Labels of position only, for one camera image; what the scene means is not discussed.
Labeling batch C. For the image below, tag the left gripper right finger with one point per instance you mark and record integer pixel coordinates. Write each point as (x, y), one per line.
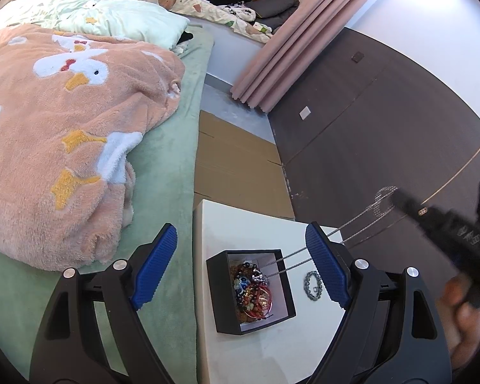
(390, 331)

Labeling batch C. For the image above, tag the pink curtain right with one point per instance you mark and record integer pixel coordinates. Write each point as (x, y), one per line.
(287, 55)

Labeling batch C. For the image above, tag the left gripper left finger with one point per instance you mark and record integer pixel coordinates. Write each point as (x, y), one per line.
(91, 332)

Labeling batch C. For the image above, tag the blue bead tassel charm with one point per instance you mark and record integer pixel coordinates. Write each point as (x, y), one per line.
(240, 284)

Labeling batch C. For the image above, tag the dark grey cushion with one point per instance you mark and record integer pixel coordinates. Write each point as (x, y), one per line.
(273, 13)

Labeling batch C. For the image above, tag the green bed sheet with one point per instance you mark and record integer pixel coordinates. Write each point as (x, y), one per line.
(164, 163)

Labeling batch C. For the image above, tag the patterned window seat cushion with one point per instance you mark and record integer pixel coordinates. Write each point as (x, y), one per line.
(204, 10)

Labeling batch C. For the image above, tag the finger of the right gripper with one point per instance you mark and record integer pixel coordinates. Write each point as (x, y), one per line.
(407, 204)

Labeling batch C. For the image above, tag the white wall socket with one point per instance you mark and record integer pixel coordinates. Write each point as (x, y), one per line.
(304, 113)

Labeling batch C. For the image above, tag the pink duck fleece blanket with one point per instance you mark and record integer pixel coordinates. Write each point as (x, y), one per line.
(72, 107)

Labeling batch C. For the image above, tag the white green pillow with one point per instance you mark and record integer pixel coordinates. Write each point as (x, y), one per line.
(121, 19)

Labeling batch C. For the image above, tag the flat brown cardboard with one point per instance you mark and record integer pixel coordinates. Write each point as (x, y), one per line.
(236, 168)

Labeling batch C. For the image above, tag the dark wall switch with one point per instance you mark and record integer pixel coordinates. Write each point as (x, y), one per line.
(357, 57)

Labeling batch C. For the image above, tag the black square jewelry box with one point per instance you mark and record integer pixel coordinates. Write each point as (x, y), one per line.
(250, 289)

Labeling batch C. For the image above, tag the person's right hand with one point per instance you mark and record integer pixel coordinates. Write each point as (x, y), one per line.
(460, 321)

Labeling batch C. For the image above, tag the white bedside table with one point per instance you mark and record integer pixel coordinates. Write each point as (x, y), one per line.
(299, 323)

